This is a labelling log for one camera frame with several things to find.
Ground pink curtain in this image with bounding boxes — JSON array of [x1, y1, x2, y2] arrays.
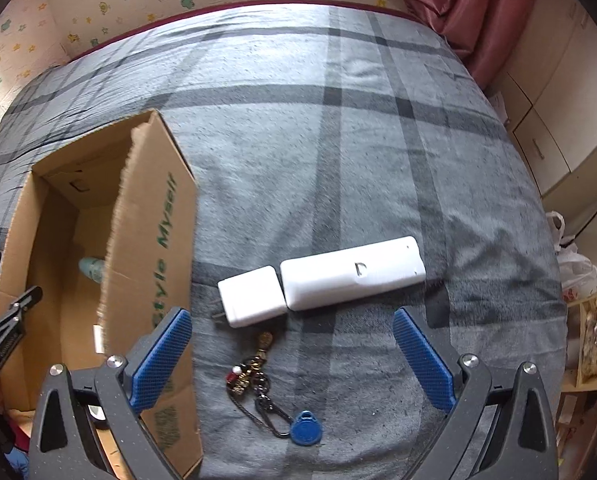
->
[[376, 0, 544, 93]]

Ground wooden shelf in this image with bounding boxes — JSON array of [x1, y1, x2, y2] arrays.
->
[[553, 290, 597, 480]]

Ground teal tube bottle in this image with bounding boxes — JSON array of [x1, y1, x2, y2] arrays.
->
[[78, 256, 109, 283]]

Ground white charger adapter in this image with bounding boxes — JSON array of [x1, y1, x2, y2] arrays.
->
[[211, 266, 288, 329]]

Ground grey plaid blanket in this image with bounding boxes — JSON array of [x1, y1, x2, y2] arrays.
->
[[0, 2, 569, 480]]

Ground white remote control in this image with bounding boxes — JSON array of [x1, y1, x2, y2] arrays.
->
[[279, 235, 427, 311]]

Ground cream wardrobe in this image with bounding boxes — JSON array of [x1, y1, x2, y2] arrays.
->
[[489, 0, 597, 201]]

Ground keychain with blue tag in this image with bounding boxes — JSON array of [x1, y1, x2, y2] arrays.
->
[[225, 331, 324, 447]]

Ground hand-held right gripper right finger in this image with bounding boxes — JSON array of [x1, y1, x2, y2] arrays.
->
[[393, 308, 559, 480]]

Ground brown cardboard box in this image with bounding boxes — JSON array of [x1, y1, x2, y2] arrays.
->
[[0, 108, 203, 478]]

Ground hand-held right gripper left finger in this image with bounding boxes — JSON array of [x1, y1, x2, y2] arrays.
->
[[28, 307, 193, 480]]

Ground blue cloth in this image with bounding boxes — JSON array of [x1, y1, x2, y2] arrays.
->
[[3, 447, 32, 480]]

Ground white plastic bag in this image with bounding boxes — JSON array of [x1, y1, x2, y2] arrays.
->
[[546, 210, 597, 291]]

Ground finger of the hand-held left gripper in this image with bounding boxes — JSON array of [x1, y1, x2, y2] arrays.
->
[[0, 286, 43, 336]]

